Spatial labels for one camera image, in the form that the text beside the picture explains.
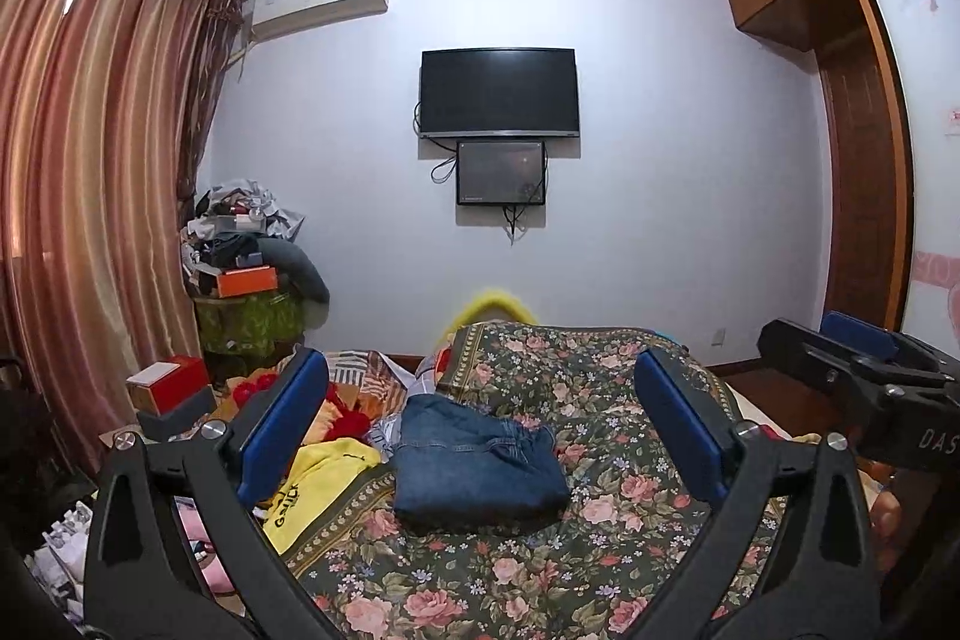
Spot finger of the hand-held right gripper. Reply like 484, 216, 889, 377
756, 317, 947, 405
821, 310, 920, 361

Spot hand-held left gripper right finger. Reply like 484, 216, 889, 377
632, 347, 882, 640

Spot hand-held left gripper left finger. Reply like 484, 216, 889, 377
82, 346, 346, 640

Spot blue denim jeans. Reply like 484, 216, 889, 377
391, 394, 572, 533

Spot red cloth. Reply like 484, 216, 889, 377
231, 368, 377, 440

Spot yellow printed garment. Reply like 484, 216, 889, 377
255, 436, 385, 555

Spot colourful patterned bedsheet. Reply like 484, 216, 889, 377
202, 347, 908, 573

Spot green patterned cloth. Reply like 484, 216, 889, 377
193, 291, 305, 357

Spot black box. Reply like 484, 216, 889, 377
135, 387, 220, 444

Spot red box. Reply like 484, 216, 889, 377
125, 355, 212, 416

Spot checked cloth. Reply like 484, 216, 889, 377
370, 362, 452, 455

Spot floral blanket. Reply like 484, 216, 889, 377
281, 321, 797, 640

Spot orange box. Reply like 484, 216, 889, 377
214, 265, 278, 298

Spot grey cushion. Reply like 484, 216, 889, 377
255, 237, 332, 305

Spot pink cloth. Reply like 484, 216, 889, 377
175, 503, 242, 597

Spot pile of clutter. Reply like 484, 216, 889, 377
180, 179, 308, 281

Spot yellow plush item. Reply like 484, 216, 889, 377
441, 287, 539, 335

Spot scattered papers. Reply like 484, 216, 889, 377
28, 503, 96, 620

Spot striped brown curtain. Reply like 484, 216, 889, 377
0, 0, 245, 483

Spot white air conditioner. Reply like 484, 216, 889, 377
241, 0, 393, 46

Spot small black wall monitor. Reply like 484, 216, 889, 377
456, 138, 548, 208

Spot black wall television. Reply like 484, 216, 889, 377
418, 47, 583, 141

